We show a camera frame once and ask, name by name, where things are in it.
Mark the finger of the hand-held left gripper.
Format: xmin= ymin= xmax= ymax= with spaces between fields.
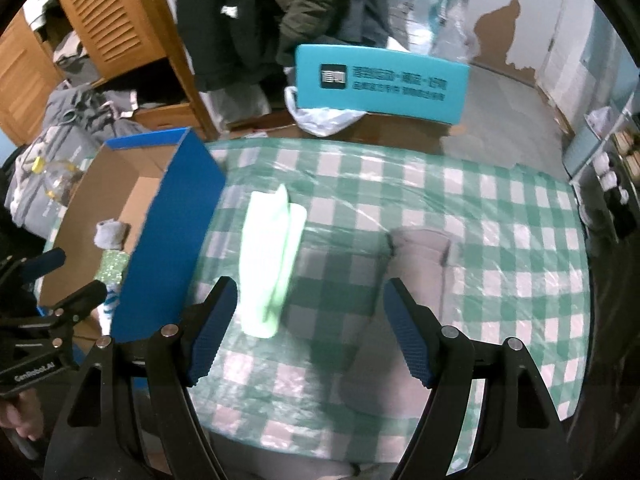
xmin=30 ymin=280 xmax=109 ymax=348
xmin=0 ymin=247 xmax=67 ymax=288

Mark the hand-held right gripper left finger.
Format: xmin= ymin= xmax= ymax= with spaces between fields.
xmin=42 ymin=276 xmax=239 ymax=480

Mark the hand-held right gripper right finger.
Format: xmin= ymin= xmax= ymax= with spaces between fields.
xmin=382 ymin=277 xmax=566 ymax=480

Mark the white blue striped sock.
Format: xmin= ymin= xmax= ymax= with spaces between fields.
xmin=97 ymin=282 xmax=124 ymax=336

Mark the green glittery dish cloth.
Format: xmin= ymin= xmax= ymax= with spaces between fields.
xmin=97 ymin=252 xmax=132 ymax=284

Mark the grey sock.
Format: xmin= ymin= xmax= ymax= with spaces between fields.
xmin=94 ymin=218 xmax=130 ymax=251

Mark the light green towel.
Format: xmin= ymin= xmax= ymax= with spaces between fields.
xmin=239 ymin=184 xmax=308 ymax=339

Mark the blue cardboard box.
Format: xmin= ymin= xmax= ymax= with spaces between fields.
xmin=37 ymin=127 xmax=227 ymax=346

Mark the person's left hand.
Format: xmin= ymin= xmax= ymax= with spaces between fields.
xmin=0 ymin=389 xmax=45 ymax=443

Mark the clear bottle with yellow cap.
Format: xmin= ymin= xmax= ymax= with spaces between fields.
xmin=30 ymin=157 xmax=87 ymax=209

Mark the green checked tablecloth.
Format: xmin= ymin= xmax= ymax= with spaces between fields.
xmin=45 ymin=137 xmax=592 ymax=476

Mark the grey fabric bag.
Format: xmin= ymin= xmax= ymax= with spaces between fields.
xmin=5 ymin=85 xmax=151 ymax=238

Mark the wooden cabinet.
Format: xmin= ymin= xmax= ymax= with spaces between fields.
xmin=0 ymin=10 xmax=67 ymax=147

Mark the translucent plastic bag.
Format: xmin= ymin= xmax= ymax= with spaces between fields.
xmin=200 ymin=85 xmax=274 ymax=137

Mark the white plastic bag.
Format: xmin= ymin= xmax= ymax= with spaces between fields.
xmin=284 ymin=86 xmax=366 ymax=137

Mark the metal shelf rack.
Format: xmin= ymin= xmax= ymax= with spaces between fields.
xmin=562 ymin=105 xmax=640 ymax=241

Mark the turquoise cardboard box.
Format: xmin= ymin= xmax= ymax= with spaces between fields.
xmin=294 ymin=44 xmax=470 ymax=126

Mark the wooden louvre door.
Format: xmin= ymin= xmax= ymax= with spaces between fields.
xmin=50 ymin=0 xmax=173 ymax=81

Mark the black hanging jacket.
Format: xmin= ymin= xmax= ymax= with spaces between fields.
xmin=172 ymin=0 xmax=281 ymax=93

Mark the clear plastic bag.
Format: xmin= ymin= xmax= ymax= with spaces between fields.
xmin=435 ymin=0 xmax=482 ymax=64

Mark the large printed plastic bag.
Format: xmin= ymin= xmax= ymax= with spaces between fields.
xmin=385 ymin=0 xmax=471 ymax=61

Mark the dark blue hanging jacket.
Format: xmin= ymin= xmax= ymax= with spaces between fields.
xmin=345 ymin=0 xmax=392 ymax=46

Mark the olive green hanging jacket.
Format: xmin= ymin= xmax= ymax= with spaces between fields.
xmin=250 ymin=0 xmax=362 ymax=63

